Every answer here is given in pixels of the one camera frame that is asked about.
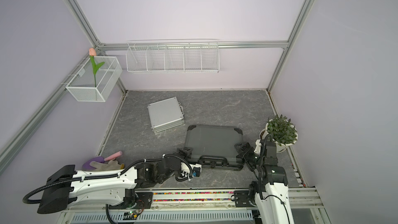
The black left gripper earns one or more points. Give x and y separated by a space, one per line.
185 153

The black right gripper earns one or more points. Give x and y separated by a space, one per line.
245 155

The dark grey poker case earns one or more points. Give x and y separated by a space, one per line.
214 146

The silver aluminium poker case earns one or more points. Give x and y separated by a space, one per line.
165 114

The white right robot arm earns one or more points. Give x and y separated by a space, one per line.
270 192

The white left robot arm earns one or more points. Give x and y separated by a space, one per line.
68 187

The white plant pot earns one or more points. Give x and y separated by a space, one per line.
283 146

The green potted plant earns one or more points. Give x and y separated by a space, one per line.
279 127

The pink purple toy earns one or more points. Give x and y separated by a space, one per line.
86 166

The pink artificial tulip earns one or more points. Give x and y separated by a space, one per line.
95 66

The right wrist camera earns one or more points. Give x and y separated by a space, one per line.
258 146

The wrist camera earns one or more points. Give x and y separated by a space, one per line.
258 146
193 170

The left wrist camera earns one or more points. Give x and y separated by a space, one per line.
193 170

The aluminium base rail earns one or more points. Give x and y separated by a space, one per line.
206 206

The white wire wall shelf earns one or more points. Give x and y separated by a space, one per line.
173 60

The aluminium horizontal frame bar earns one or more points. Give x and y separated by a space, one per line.
157 44

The white mesh wall basket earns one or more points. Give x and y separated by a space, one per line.
82 85

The aluminium left side frame bar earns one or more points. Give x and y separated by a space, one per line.
14 146

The aluminium frame corner post right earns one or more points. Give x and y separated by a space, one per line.
304 11

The aluminium frame corner post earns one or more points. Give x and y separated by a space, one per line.
82 21
304 11

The aluminium frame corner post left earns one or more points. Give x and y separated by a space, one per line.
82 21

